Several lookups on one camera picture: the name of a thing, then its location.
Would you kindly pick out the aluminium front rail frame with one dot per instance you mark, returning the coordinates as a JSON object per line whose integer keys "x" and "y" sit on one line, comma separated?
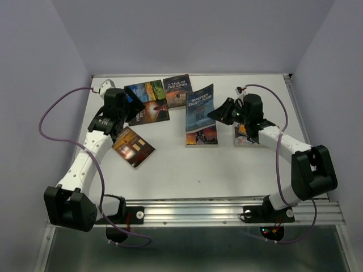
{"x": 289, "y": 245}

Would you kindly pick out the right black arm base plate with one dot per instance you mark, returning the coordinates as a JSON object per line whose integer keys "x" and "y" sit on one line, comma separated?
{"x": 258, "y": 214}

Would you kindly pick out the orange Huckleberry Finn book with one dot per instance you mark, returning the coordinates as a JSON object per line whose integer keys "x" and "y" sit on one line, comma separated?
{"x": 242, "y": 130}

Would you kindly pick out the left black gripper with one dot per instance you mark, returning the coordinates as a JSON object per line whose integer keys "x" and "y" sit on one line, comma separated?
{"x": 135, "y": 106}

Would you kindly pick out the Nineteen Eighty-Four blue book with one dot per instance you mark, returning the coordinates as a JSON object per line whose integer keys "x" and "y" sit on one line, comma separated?
{"x": 198, "y": 105}

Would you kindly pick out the dark red orange book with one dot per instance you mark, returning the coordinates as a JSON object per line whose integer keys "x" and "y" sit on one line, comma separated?
{"x": 132, "y": 147}

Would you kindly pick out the floral cover white book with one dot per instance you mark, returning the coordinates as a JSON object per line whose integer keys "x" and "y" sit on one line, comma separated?
{"x": 241, "y": 141}

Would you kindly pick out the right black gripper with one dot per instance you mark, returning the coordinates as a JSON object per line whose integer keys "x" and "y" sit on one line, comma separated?
{"x": 222, "y": 112}

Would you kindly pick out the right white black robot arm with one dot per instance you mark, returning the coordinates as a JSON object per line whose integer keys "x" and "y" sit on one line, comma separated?
{"x": 312, "y": 172}

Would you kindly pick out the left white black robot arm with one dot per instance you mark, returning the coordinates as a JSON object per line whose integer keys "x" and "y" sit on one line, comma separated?
{"x": 68, "y": 204}

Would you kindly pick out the Three Days to See book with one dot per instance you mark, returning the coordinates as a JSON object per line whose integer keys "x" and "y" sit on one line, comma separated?
{"x": 155, "y": 111}

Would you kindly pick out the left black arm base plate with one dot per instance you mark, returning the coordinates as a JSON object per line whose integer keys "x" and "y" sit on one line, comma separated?
{"x": 129, "y": 215}

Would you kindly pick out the Tale of Two Cities book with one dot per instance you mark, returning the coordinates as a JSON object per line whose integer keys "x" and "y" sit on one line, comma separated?
{"x": 176, "y": 88}

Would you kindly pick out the Animal Farm blue book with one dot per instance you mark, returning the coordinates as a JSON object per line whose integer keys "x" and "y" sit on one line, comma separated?
{"x": 148, "y": 91}

